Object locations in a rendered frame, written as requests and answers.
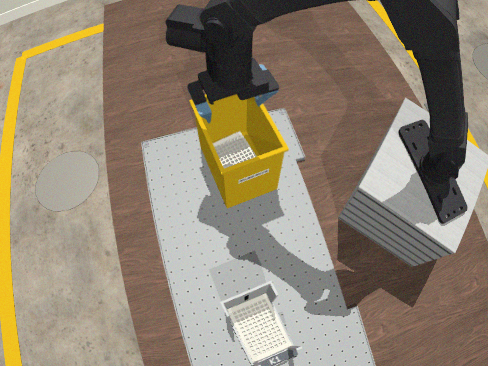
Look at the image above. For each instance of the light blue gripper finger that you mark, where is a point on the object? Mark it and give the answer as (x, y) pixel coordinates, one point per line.
(260, 100)
(204, 111)

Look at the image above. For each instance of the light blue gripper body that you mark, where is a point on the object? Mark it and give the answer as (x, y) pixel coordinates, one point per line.
(231, 81)

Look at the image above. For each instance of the white well plate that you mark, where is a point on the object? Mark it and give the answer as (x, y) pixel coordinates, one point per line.
(229, 159)
(259, 327)

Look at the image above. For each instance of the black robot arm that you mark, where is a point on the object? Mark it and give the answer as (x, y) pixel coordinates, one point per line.
(427, 27)

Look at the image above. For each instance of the yellow open-top bin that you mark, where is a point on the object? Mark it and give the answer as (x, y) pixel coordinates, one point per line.
(253, 177)

